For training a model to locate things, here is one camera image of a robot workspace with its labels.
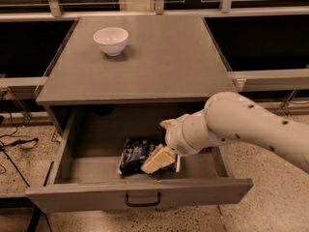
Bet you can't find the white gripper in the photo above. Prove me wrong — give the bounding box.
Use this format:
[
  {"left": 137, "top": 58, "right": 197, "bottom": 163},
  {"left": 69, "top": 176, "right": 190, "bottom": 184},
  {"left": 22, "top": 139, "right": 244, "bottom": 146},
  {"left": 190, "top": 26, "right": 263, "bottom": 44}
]
[{"left": 141, "top": 111, "right": 212, "bottom": 174}]

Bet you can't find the blue chip bag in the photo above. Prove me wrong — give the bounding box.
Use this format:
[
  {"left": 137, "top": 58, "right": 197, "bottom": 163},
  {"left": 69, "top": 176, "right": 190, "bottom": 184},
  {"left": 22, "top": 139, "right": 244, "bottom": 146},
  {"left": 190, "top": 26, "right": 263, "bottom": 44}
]
[{"left": 118, "top": 138, "right": 181, "bottom": 175}]

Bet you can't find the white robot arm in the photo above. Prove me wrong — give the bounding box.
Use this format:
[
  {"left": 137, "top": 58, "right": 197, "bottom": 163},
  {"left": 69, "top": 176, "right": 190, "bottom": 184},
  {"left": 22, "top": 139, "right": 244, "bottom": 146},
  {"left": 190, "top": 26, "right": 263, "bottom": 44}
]
[{"left": 142, "top": 92, "right": 309, "bottom": 174}]

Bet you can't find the grey cabinet with counter top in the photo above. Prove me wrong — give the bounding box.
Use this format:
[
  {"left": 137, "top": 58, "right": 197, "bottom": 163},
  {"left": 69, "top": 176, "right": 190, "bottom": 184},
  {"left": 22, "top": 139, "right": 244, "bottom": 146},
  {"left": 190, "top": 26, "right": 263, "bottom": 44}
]
[{"left": 34, "top": 14, "right": 239, "bottom": 134}]

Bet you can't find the grey open top drawer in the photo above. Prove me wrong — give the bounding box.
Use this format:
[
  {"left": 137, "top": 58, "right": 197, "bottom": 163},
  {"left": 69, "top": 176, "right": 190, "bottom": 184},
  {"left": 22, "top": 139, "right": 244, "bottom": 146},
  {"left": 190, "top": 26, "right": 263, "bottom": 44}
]
[{"left": 26, "top": 105, "right": 253, "bottom": 213}]

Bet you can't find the white ceramic bowl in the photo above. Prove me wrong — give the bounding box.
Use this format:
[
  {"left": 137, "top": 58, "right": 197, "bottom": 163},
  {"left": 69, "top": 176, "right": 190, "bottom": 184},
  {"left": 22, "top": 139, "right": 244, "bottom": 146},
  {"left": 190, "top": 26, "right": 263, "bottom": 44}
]
[{"left": 93, "top": 27, "right": 129, "bottom": 56}]

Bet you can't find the black drawer handle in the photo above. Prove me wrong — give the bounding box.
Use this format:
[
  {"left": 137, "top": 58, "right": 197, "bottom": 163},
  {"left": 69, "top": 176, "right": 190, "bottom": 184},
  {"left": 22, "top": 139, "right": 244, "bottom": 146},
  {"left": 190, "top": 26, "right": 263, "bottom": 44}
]
[{"left": 125, "top": 192, "right": 161, "bottom": 208}]

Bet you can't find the grey metal railing frame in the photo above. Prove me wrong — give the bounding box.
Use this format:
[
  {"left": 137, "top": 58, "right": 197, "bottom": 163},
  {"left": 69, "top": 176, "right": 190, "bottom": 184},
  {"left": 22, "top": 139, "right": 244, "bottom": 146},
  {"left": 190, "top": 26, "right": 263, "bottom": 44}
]
[{"left": 0, "top": 0, "right": 309, "bottom": 102}]

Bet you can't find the black floor cable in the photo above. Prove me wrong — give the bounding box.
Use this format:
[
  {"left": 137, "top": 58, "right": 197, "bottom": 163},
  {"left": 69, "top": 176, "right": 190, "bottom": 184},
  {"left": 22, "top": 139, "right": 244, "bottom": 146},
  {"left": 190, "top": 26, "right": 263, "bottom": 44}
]
[{"left": 0, "top": 111, "right": 54, "bottom": 232}]

